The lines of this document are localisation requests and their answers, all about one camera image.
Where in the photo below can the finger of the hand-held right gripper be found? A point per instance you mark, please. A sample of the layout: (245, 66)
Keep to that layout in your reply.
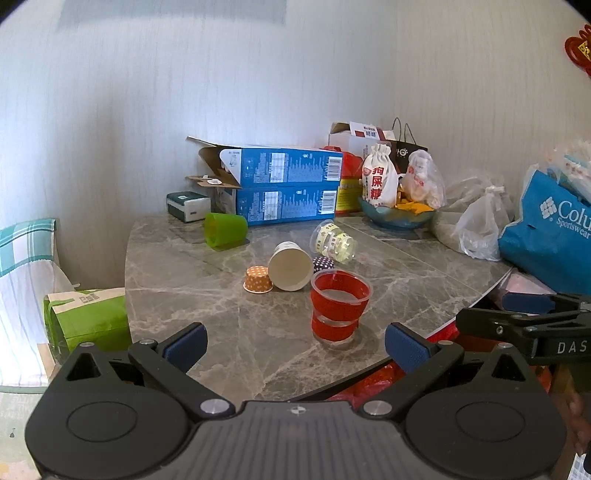
(526, 302)
(489, 323)

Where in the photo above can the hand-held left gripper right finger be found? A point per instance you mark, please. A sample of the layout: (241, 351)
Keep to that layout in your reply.
(407, 350)

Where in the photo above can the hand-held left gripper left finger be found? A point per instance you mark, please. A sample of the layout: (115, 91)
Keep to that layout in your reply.
(187, 347)

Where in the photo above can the red clear plastic cup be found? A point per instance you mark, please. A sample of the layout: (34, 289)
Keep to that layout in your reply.
(339, 307)

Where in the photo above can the orange polka dot paper cup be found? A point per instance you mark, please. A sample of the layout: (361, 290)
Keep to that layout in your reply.
(256, 279)

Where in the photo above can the dark polka dot paper cup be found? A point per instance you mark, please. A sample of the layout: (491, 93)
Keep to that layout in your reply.
(324, 263)

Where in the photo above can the green plastic cup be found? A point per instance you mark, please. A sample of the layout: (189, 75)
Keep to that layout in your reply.
(226, 230)

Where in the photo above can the white paper cup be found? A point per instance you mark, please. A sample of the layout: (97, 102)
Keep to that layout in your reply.
(290, 268)

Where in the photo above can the clear cup with yellow bands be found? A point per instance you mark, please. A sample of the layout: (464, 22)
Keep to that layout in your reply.
(334, 240)

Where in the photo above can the blue shopping bag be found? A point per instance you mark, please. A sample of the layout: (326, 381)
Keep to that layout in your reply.
(549, 230)

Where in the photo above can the clear plastic bag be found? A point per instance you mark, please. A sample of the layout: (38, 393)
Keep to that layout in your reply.
(475, 217)

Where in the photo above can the green-white paper bag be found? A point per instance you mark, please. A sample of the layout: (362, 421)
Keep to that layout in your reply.
(85, 318)

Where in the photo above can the blue glass bowl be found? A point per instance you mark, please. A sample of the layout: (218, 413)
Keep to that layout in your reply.
(395, 217)

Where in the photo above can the small green and white box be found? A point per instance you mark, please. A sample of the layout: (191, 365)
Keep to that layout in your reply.
(187, 205)

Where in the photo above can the clear snack bag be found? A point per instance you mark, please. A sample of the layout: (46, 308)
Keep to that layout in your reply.
(422, 181)

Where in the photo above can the chair with plaid cushion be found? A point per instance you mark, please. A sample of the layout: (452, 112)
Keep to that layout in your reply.
(27, 286)

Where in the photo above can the blue cardboard box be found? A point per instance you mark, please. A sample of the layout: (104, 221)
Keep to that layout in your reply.
(281, 165)
(286, 205)

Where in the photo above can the red and yellow package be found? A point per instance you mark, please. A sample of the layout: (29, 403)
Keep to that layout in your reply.
(348, 184)

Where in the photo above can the black paper bag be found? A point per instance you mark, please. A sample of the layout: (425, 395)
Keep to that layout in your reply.
(408, 150)

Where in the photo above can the white and red carton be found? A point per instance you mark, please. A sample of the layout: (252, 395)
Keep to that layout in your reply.
(362, 136)

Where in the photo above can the red knot wall ornament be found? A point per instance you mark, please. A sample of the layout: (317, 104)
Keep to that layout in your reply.
(579, 46)

